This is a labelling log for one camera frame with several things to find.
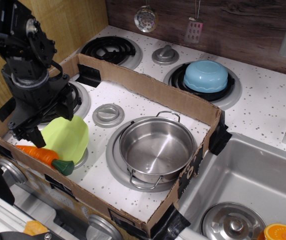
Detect grey centre stove knob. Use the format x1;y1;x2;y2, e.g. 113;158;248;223
92;103;125;128

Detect grey knob under plate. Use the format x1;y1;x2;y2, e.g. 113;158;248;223
74;148;89;169

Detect grey panel knob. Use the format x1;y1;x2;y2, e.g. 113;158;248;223
86;214;123;240
0;158;28;187

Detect grey stove knob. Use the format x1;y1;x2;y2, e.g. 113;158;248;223
92;103;125;128
151;45;180;66

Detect black burner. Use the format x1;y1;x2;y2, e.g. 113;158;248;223
168;63;235;102
40;81;82;124
80;36;137;65

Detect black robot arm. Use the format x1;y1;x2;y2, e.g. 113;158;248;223
0;0;74;148

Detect stainless steel pot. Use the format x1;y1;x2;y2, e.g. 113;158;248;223
119;111;197;191

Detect grey front panel knob left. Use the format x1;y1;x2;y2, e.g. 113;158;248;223
0;158;28;187

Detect orange toy carrot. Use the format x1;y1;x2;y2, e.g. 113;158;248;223
16;145;75;176

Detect front left black burner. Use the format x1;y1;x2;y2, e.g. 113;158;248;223
40;81;82;124

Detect grey back stove knob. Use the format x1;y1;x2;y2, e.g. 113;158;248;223
151;45;180;66

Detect back left black burner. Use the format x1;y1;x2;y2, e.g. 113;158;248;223
80;36;137;65

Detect hanging metal grater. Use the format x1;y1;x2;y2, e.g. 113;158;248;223
184;0;204;44

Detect grey front panel knob right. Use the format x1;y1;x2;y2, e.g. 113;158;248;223
86;214;123;240

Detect grey sink basin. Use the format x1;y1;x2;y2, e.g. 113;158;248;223
178;133;286;240

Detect silver pot lid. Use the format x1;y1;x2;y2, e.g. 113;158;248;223
200;202;266;240

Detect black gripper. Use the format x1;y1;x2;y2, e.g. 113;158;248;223
1;71;74;148

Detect light blue plastic bowl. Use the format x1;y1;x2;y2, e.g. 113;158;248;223
183;60;228;93

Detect front right grey burner ring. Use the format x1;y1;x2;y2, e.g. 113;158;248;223
105;116;199;193

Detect back right black burner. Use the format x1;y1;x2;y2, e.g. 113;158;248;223
168;63;235;102

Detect orange slice toy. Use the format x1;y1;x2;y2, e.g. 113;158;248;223
257;223;286;240

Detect hanging round metal strainer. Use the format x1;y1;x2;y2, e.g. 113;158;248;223
134;0;159;33

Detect brown cardboard fence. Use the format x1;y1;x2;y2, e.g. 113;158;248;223
0;54;222;240

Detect yellow sponge piece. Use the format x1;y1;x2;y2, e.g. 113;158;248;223
23;220;49;236

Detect light green plastic plate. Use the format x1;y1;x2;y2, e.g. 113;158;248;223
41;115;89;165

